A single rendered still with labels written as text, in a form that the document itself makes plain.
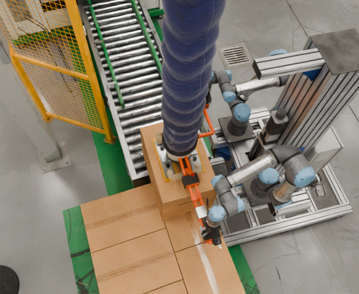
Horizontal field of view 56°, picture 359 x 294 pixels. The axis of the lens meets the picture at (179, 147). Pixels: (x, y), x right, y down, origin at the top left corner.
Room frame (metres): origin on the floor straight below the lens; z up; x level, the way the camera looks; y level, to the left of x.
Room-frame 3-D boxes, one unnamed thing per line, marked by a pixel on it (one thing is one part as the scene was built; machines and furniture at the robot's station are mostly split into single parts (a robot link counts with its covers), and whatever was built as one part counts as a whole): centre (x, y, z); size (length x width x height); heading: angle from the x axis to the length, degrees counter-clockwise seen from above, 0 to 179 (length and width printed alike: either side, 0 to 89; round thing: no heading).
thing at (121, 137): (2.14, 0.81, 0.50); 2.31 x 0.05 x 0.19; 23
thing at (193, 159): (1.10, -0.08, 1.10); 0.34 x 0.10 x 0.05; 21
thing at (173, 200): (1.06, 0.00, 0.88); 0.60 x 0.40 x 0.40; 21
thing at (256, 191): (0.89, -0.58, 1.09); 0.15 x 0.15 x 0.10
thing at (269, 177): (0.88, -0.58, 1.20); 0.13 x 0.12 x 0.14; 30
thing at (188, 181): (0.83, -0.09, 1.20); 0.10 x 0.08 x 0.06; 111
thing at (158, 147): (1.03, 0.09, 1.10); 0.34 x 0.10 x 0.05; 21
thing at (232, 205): (0.59, -0.29, 1.50); 0.11 x 0.11 x 0.08; 30
